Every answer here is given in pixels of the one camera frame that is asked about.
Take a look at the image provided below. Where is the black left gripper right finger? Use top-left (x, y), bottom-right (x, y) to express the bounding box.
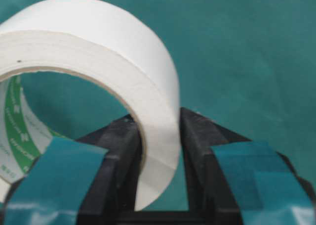
top-left (179, 106), bottom-right (316, 225)

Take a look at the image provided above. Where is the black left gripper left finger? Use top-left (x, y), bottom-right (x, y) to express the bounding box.
top-left (0, 113), bottom-right (145, 225)

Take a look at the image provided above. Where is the green table cloth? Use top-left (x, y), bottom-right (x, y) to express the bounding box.
top-left (0, 0), bottom-right (316, 225)

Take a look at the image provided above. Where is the white duct tape roll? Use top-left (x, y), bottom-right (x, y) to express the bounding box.
top-left (0, 0), bottom-right (181, 210)

